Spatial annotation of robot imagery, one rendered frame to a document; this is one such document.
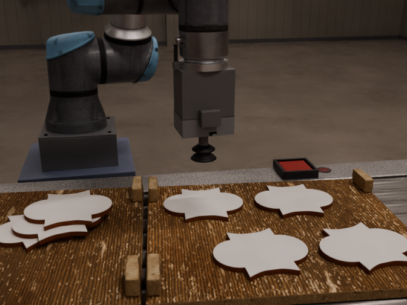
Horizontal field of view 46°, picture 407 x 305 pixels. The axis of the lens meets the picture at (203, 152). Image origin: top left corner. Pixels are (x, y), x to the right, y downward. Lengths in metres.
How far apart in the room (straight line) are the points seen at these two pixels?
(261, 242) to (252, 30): 9.94
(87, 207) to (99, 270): 0.15
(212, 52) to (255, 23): 9.88
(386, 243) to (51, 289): 0.47
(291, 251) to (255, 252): 0.05
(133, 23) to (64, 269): 0.67
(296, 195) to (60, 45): 0.64
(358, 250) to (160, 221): 0.31
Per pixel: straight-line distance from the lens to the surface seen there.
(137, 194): 0.85
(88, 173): 1.17
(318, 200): 0.86
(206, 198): 0.84
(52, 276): 0.68
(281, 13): 10.77
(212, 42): 0.72
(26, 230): 0.77
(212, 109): 0.74
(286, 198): 0.85
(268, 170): 1.05
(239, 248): 0.70
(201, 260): 0.69
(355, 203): 0.88
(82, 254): 0.72
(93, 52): 1.19
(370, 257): 0.71
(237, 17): 10.47
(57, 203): 0.82
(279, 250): 0.70
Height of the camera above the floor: 1.31
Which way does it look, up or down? 20 degrees down
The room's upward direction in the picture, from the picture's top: straight up
